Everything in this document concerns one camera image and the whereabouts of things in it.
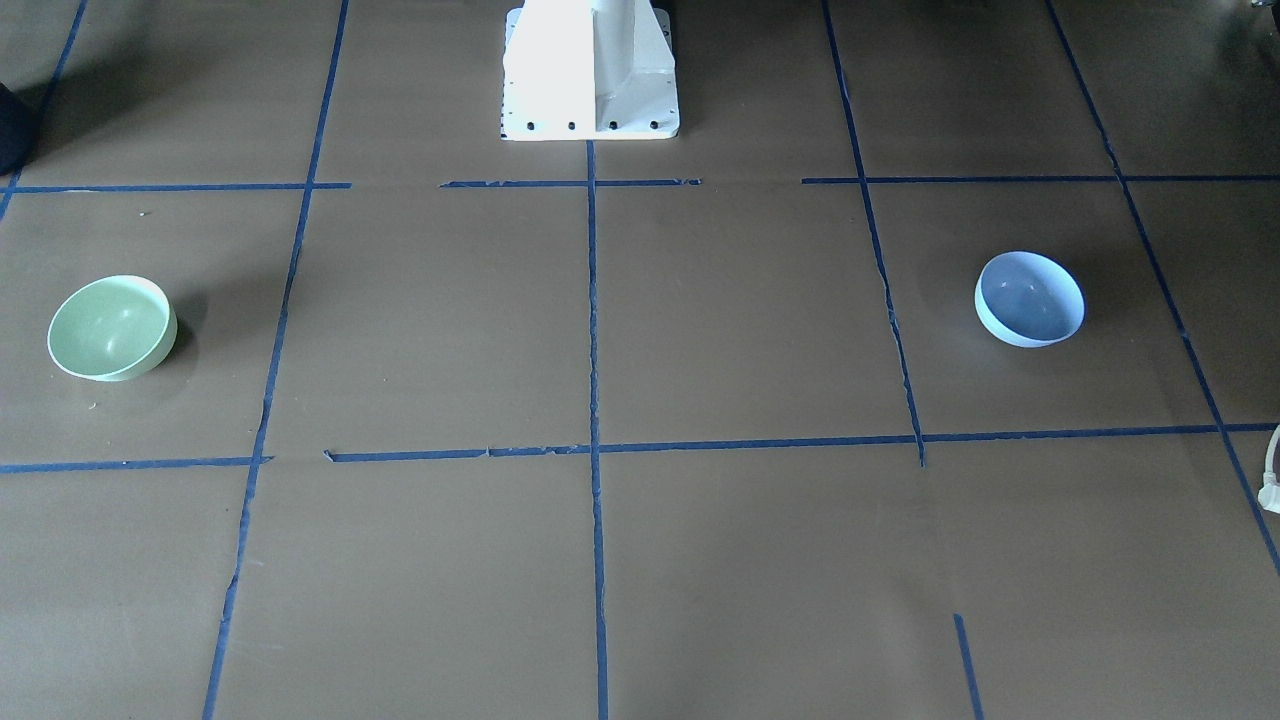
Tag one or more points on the blue bowl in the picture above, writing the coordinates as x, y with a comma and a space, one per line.
1028, 300

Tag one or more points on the green bowl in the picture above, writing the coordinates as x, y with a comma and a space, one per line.
114, 329

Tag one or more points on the white power plug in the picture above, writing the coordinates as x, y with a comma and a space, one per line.
1268, 493

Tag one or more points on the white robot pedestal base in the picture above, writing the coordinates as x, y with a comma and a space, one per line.
588, 71

